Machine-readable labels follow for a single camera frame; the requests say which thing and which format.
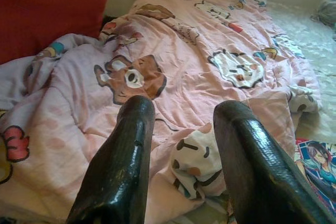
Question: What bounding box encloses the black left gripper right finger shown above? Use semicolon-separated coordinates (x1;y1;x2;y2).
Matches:
214;100;328;224

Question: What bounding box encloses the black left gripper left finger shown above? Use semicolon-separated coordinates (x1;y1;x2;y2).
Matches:
67;95;156;224

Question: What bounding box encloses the anime cover comic book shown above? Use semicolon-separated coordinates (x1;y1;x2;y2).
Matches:
295;137;336;216

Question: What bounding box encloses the pink cartoon print blanket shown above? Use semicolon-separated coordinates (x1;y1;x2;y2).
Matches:
0;0;322;224

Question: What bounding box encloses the bed with grey floral sheet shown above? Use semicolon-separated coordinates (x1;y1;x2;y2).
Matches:
178;0;336;224

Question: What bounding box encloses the small grey pillow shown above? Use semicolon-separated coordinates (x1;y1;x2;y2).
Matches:
311;0;336;28

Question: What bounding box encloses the red fabric cushion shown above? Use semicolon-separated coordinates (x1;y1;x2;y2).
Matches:
0;0;120;65

